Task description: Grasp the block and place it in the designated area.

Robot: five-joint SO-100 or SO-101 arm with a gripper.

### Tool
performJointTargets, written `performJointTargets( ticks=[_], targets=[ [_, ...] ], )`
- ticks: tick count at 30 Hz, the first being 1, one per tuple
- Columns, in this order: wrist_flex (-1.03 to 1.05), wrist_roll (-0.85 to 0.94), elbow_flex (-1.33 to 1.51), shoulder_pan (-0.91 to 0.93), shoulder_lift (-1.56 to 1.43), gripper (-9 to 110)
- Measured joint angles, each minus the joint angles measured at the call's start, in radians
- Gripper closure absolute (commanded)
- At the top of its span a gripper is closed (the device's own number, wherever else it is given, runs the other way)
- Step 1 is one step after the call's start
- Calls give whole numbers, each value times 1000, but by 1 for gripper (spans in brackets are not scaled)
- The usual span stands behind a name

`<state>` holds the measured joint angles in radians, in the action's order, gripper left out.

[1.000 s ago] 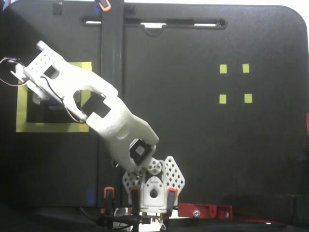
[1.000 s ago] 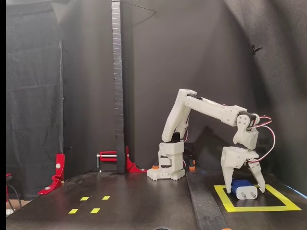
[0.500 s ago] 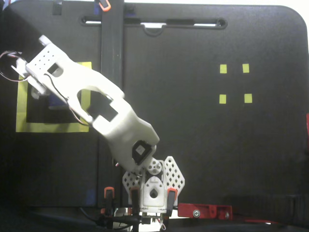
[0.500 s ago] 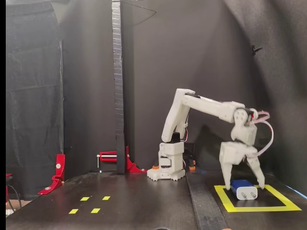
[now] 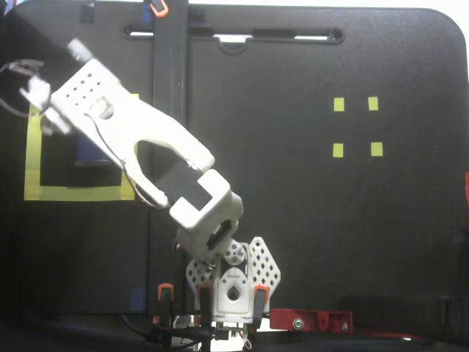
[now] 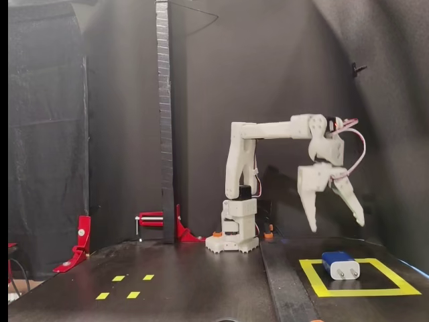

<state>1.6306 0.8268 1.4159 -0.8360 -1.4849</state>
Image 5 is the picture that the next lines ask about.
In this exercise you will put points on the blue tape piece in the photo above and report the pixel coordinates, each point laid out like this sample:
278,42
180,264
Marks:
137,298
146,12

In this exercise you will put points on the long black table strip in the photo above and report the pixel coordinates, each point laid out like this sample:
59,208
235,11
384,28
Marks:
170,55

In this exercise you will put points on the yellow tape square outline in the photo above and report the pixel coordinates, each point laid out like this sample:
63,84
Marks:
73,193

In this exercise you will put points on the robot controller board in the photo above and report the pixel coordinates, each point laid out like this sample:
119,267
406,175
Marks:
234,331

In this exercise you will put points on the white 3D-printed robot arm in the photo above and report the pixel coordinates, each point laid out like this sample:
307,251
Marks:
146,121

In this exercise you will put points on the blue and white power adapter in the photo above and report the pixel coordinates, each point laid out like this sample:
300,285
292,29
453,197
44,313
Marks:
89,150

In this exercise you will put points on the red triangular corner bracket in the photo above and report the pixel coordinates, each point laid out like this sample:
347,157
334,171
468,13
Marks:
289,320

